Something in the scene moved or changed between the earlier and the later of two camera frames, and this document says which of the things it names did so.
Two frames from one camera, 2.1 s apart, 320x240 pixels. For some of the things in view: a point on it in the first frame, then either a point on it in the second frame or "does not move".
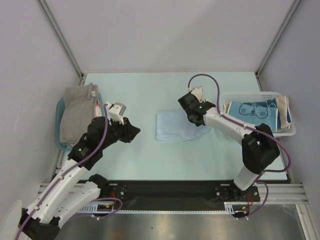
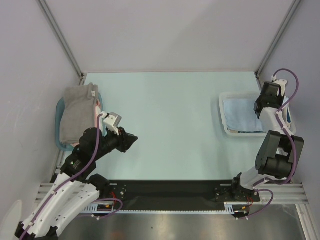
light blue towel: x=175 y=126 -> x=239 y=114
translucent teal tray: x=65 y=146 does not move
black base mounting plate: x=145 y=193 does not move
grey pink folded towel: x=79 y=103 does not move
